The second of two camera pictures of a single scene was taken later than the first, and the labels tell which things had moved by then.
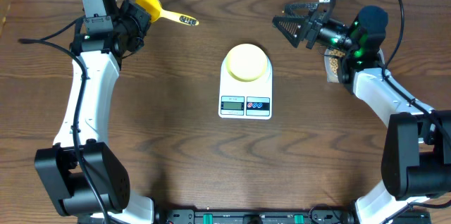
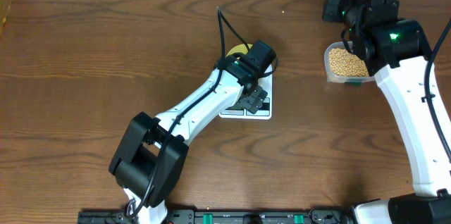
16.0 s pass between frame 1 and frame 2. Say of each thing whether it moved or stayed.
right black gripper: moved
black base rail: stayed
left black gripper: moved
